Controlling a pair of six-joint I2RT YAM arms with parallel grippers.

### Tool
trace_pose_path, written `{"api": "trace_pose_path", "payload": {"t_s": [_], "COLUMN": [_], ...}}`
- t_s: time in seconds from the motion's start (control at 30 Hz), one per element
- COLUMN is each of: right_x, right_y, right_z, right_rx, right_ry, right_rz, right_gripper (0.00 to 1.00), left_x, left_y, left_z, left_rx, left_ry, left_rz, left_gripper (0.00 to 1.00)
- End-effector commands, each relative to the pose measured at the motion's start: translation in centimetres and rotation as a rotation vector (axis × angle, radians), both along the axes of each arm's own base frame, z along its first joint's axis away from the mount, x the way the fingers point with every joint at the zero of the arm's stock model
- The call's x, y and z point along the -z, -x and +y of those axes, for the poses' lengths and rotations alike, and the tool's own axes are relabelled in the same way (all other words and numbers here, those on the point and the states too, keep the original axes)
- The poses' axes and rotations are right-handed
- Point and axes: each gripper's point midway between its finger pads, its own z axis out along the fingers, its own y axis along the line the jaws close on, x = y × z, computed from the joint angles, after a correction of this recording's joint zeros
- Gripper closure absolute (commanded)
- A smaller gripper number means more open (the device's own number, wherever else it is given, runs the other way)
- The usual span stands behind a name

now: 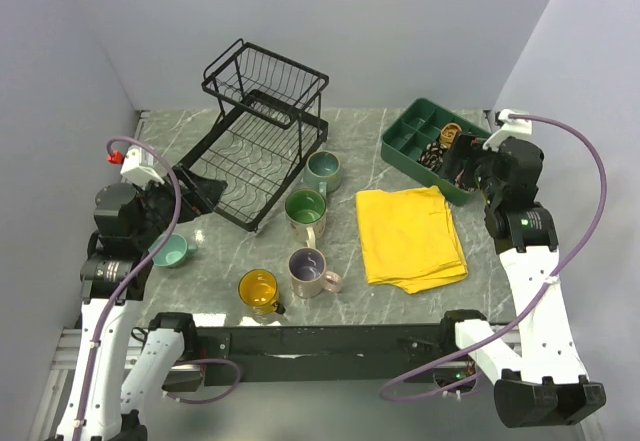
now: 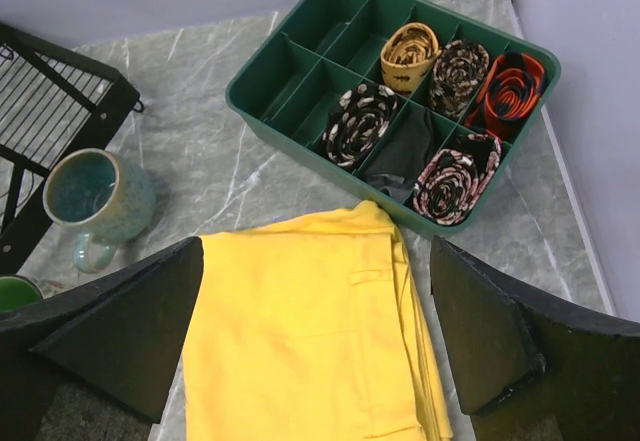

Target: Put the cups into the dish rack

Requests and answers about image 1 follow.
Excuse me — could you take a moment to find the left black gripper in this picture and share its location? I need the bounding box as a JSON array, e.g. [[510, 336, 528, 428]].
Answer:
[[132, 162, 227, 247]]

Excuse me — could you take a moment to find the white mug green interior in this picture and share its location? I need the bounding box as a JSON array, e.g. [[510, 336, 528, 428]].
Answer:
[[285, 188, 327, 248]]

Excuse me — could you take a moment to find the yellow enamel mug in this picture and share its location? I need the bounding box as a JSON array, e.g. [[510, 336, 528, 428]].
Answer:
[[238, 269, 286, 316]]

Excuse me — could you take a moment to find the pink mug lilac interior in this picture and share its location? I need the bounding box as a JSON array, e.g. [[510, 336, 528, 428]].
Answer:
[[288, 247, 343, 299]]

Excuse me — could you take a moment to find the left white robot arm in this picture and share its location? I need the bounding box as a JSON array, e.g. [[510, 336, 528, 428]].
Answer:
[[53, 165, 228, 440]]

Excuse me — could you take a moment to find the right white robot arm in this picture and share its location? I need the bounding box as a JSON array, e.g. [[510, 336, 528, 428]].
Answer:
[[438, 132, 607, 428]]

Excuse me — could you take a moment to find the dark patterned rolled item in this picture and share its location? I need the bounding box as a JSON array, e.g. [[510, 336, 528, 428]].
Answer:
[[418, 142, 448, 172]]

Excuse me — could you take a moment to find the yellow-brown rolled item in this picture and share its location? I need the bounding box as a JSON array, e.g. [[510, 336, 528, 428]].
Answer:
[[439, 122, 462, 148]]

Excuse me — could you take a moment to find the green compartment tray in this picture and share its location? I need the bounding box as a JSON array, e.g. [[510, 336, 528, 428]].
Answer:
[[381, 98, 490, 206]]

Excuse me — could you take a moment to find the small teal cup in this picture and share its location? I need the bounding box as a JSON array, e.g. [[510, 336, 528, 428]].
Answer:
[[153, 233, 198, 268]]

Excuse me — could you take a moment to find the yellow folded cloth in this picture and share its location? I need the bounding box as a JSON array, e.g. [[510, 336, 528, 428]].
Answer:
[[356, 186, 469, 294]]

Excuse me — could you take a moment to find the speckled blue-green mug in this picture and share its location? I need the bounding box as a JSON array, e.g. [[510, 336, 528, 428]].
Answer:
[[303, 151, 344, 199]]

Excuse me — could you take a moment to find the black front base beam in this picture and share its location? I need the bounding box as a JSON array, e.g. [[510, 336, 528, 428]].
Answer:
[[198, 323, 457, 383]]

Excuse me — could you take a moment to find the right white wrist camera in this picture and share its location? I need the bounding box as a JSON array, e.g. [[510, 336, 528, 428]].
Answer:
[[495, 109, 532, 139]]

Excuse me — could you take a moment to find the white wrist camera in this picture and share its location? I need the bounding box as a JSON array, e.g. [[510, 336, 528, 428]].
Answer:
[[495, 109, 532, 139], [107, 146, 164, 188]]

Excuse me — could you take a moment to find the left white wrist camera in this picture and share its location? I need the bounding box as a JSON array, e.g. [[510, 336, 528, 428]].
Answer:
[[107, 146, 164, 188]]

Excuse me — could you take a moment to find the black wire dish rack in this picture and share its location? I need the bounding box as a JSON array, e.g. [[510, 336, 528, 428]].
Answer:
[[176, 39, 329, 231]]

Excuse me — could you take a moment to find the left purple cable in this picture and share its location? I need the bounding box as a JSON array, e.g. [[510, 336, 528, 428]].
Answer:
[[73, 135, 245, 441]]

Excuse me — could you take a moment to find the aluminium frame rail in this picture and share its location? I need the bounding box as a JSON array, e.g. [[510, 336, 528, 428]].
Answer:
[[51, 327, 148, 371]]

